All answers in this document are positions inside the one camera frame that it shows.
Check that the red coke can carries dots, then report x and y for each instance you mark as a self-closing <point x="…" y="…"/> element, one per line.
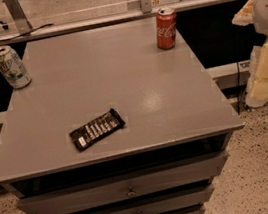
<point x="166" y="28"/>

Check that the grey metal rail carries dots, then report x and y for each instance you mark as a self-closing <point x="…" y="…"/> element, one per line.
<point x="51" y="30"/>

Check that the middle grey drawer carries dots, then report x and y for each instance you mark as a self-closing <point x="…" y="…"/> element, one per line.
<point x="161" y="203"/>

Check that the grey drawer cabinet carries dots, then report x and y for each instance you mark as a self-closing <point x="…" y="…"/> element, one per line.
<point x="171" y="107"/>

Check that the black rxbar chocolate bar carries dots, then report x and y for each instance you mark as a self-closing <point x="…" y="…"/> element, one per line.
<point x="96" y="129"/>

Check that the top grey drawer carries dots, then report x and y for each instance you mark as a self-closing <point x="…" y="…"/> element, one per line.
<point x="126" y="186"/>

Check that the white green soda can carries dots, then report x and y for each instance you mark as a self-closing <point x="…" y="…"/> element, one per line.
<point x="12" y="68"/>

